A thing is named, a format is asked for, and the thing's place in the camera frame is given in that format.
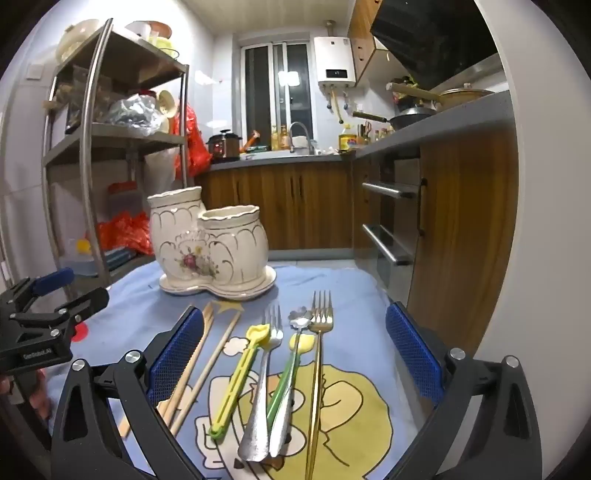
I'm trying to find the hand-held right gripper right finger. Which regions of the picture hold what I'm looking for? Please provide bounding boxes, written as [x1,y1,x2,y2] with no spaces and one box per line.
[385,301,544,480]

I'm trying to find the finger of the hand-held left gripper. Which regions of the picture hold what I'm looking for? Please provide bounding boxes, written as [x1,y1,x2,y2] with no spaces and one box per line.
[0,267,75,320]
[10,287,110,341]

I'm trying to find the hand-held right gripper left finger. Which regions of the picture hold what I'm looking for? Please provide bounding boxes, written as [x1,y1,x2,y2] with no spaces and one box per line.
[50,305,206,480]

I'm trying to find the wooden chopstick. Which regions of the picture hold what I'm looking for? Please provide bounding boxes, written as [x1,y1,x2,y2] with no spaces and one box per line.
[117,302,211,439]
[157,302,215,416]
[170,311,243,437]

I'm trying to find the yellow plastic tulip spoon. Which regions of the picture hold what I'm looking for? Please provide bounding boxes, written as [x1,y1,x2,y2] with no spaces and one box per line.
[208,324,271,440]

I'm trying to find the gold metal fork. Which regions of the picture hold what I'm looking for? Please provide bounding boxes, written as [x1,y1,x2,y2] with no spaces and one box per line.
[305,290,334,480]

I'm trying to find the green yellow plastic spoon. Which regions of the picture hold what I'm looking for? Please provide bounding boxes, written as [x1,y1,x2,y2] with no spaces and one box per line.
[265,333,315,418]

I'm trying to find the silver metal fork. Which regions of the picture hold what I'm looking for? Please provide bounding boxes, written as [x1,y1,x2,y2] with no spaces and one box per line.
[238,304,283,462]

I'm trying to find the cream ceramic utensil holder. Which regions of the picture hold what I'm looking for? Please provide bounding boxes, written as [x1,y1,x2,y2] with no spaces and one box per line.
[147,186,278,302]

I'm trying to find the silver flower spoon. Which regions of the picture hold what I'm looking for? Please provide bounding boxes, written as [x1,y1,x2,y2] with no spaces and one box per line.
[268,307,311,459]

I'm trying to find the person's left hand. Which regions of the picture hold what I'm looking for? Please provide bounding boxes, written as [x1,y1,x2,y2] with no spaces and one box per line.
[0,368,52,422]

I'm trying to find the clear plastic container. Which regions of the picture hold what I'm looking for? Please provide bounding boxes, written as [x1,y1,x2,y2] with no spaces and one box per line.
[65,237,100,278]

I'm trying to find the blue cartoon printed tablecloth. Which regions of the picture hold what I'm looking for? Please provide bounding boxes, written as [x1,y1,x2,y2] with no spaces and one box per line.
[41,261,432,480]

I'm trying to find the crumpled red plastic bag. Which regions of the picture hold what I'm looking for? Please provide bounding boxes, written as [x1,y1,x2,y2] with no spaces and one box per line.
[97,210,155,257]

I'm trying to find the red lid container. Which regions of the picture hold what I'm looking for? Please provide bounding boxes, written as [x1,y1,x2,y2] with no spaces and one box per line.
[107,181,144,217]

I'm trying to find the wooden cabinet door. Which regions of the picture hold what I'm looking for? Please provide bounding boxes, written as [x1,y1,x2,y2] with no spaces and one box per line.
[406,127,520,356]

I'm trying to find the built-in steel oven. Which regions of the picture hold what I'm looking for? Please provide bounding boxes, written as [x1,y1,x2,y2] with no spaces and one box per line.
[358,152,423,296]

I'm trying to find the white plastic bag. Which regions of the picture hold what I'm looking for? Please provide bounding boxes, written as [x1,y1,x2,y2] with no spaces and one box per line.
[143,148,178,192]

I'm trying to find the metal shelf rack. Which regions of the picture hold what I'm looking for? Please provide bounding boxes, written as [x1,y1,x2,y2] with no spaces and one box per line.
[41,17,191,289]

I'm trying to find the wooden base cabinets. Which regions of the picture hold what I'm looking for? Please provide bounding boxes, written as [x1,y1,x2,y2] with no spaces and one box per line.
[194,161,356,252]

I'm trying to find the clear plastic bag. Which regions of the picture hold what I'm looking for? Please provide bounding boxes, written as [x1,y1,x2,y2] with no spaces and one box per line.
[104,93,162,137]

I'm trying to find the hanging red plastic bag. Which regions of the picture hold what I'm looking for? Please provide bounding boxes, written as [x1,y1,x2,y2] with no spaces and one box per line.
[173,102,213,178]

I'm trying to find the dark pressure cooker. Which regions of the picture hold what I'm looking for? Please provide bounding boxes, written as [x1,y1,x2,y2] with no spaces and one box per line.
[206,130,242,163]

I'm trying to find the cream colander ladle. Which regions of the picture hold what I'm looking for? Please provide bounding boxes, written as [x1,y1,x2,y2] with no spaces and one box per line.
[157,90,178,118]

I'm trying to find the grey kitchen countertop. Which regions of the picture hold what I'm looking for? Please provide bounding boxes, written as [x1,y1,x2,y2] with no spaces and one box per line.
[198,90,515,174]

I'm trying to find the black wok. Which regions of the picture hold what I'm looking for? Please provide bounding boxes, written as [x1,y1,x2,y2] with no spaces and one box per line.
[352,105,439,132]

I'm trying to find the cream plastic basin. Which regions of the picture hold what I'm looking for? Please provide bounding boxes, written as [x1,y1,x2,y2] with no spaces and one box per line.
[56,18,101,64]

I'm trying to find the metal sink faucet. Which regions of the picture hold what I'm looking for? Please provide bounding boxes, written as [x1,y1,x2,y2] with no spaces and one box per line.
[287,121,315,155]

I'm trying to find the yellow-green plastic basket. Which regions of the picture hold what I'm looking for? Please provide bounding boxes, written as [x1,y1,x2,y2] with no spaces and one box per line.
[150,36,180,60]

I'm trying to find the white pot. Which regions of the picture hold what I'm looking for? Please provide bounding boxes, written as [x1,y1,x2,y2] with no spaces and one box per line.
[126,21,155,42]

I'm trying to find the kitchen window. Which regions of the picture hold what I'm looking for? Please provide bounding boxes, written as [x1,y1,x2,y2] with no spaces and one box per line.
[239,39,315,141]

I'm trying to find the white water heater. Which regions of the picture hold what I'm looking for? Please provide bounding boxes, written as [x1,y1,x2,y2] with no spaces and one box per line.
[314,36,357,89]

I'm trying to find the black range hood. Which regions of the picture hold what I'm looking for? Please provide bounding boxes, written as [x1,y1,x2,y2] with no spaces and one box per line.
[369,0,502,90]

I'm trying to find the lidded pot wooden handle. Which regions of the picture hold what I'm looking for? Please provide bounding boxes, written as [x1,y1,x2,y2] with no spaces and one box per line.
[387,82,496,112]

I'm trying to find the wooden wall cabinet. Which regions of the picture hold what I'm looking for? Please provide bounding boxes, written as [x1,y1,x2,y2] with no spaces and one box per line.
[347,0,393,88]

